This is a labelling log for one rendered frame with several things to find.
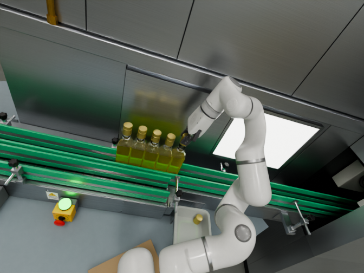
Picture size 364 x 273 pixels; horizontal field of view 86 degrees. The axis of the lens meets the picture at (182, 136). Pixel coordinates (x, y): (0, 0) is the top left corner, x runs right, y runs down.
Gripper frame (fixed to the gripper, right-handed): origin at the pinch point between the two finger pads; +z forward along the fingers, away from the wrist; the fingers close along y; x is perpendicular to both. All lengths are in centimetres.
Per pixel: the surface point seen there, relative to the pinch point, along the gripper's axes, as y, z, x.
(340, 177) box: -11, -13, 99
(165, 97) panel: -11.9, -4.9, -13.2
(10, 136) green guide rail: -4, 43, -62
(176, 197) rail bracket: 15.9, 17.8, 7.0
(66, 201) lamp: 19, 41, -31
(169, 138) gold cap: 2.0, 2.4, -6.0
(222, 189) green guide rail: 4.2, 16.4, 32.0
